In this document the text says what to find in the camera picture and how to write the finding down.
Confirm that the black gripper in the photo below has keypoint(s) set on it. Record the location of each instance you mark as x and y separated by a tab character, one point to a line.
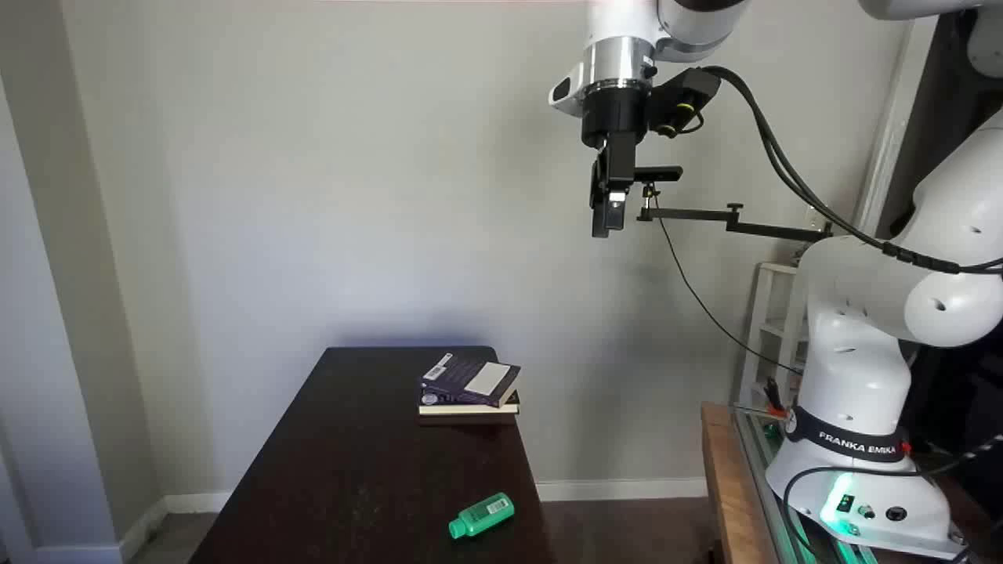
613	122

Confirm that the blue top book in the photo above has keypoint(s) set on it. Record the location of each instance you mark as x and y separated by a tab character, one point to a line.
467	379

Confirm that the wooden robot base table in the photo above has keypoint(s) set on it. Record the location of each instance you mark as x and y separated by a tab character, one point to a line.
757	526

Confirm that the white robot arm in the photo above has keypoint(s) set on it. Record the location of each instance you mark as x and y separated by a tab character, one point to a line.
866	298

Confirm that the white shelf unit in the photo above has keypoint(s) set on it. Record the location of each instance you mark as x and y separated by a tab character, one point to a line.
776	339

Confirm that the dark bottom book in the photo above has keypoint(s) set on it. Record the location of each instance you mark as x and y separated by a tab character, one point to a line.
433	404

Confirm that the green small bottle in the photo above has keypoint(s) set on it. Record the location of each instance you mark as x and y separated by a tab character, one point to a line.
483	514

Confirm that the dark wooden dresser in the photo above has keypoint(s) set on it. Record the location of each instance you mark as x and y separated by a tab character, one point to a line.
351	473

